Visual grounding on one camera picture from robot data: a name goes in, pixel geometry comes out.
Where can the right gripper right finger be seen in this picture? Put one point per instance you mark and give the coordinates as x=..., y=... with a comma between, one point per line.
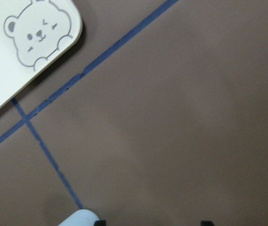
x=206, y=223

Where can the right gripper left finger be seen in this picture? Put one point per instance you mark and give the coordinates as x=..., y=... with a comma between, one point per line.
x=100, y=223

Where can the light blue plastic cup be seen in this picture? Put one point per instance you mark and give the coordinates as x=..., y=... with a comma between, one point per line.
x=81, y=217

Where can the cream bear tray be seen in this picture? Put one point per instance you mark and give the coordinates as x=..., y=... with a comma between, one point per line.
x=33, y=35

